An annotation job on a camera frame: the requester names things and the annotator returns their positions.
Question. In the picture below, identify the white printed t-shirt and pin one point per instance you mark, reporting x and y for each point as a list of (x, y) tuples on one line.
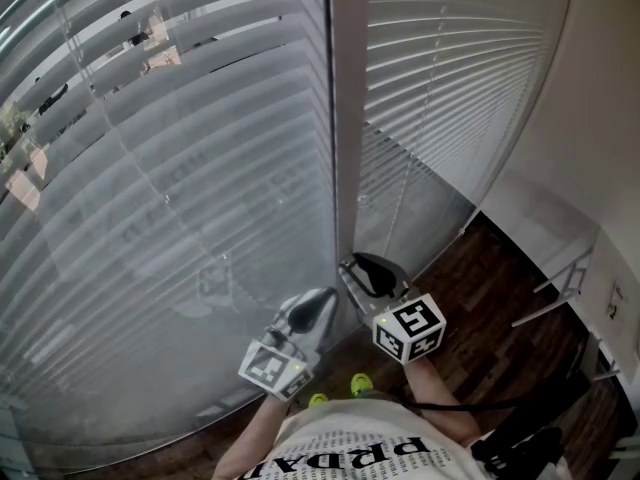
[(350, 423)]

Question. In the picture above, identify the neon yellow shoe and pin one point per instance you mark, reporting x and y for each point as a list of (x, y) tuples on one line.
[(317, 399), (361, 384)]

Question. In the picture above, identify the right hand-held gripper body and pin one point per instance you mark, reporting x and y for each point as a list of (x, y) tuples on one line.
[(415, 323)]

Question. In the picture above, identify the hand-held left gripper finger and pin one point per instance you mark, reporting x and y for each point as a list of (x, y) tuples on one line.
[(325, 318), (290, 313)]

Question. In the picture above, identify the white window blinds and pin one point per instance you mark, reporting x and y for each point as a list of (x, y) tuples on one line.
[(200, 118), (450, 93)]

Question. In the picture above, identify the black body-worn device box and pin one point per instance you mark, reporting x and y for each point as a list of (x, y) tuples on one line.
[(530, 433)]

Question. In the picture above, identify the person's left forearm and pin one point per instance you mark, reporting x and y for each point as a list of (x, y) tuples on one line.
[(255, 433)]

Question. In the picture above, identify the white folding table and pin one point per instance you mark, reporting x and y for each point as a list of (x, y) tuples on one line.
[(600, 288)]

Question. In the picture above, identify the grey metal partition post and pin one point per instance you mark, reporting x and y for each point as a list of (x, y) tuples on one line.
[(346, 118)]

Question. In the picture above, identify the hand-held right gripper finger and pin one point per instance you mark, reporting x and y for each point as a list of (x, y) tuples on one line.
[(352, 288), (385, 275)]

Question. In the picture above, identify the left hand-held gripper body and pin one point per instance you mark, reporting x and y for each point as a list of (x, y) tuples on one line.
[(262, 365)]

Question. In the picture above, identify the person's right forearm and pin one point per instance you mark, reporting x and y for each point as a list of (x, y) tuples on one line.
[(440, 403)]

